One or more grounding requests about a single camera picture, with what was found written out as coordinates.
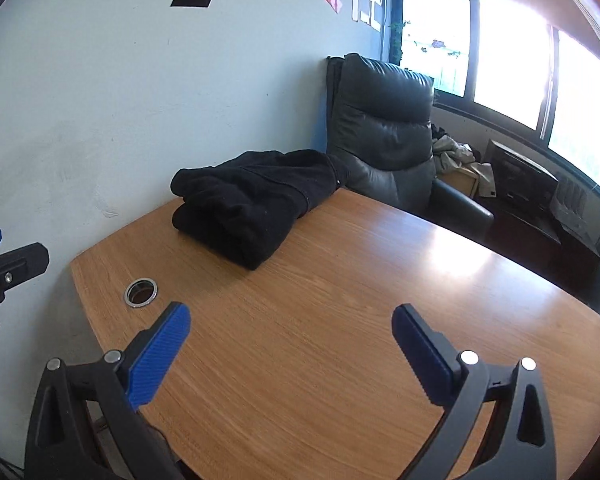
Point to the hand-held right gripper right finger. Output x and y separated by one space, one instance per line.
422 355

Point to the dark wooden cabinet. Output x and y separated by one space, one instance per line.
525 225
580 260

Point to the green potted plant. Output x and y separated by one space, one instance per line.
396 40

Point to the pile of beige clothes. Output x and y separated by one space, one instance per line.
452 152

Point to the black fleece jacket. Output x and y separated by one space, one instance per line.
250 200

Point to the dark leather armchair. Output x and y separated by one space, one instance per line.
380 125

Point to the window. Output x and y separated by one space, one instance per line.
510 60

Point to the light wooden cabinet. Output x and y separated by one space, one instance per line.
460 180

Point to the black microwave oven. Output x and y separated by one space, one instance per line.
520 175

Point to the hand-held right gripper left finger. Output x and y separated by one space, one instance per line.
160 355

